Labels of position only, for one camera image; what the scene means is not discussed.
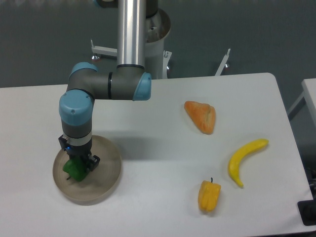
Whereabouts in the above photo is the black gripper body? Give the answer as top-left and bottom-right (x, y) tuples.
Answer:
(65, 142), (92, 160)

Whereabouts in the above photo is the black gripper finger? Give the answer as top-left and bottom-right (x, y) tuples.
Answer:
(58, 135), (71, 159)
(85, 154), (100, 173)

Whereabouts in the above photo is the green bell pepper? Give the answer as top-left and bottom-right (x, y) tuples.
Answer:
(63, 157), (88, 182)

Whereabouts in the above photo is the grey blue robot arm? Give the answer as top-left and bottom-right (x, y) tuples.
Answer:
(59, 0), (158, 173)

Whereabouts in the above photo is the beige round plate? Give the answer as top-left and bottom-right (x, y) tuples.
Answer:
(52, 135), (122, 205)

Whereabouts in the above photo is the orange bell pepper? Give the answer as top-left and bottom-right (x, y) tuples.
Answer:
(184, 101), (216, 135)

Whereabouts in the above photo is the yellow bell pepper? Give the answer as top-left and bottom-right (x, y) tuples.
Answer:
(197, 180), (221, 212)

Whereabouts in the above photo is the yellow banana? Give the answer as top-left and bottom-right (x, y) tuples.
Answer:
(227, 138), (269, 188)

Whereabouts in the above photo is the black device at edge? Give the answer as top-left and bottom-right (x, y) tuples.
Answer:
(297, 199), (316, 226)

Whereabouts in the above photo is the white side table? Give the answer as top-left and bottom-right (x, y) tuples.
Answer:
(287, 78), (316, 124)

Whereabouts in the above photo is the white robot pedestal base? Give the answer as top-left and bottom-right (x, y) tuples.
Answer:
(90, 8), (231, 79)

